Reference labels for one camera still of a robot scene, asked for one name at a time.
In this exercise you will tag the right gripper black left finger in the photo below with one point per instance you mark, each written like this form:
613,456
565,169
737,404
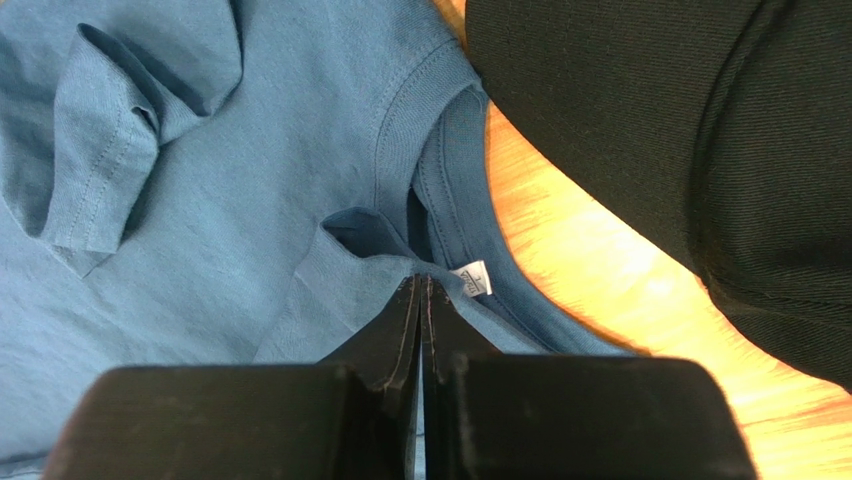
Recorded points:
352,415

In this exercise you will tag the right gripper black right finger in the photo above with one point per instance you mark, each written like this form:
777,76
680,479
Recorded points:
491,415

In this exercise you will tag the blue t shirt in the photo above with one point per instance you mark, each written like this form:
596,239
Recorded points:
235,182

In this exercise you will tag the black baseball cap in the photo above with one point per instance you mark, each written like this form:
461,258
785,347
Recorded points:
718,130

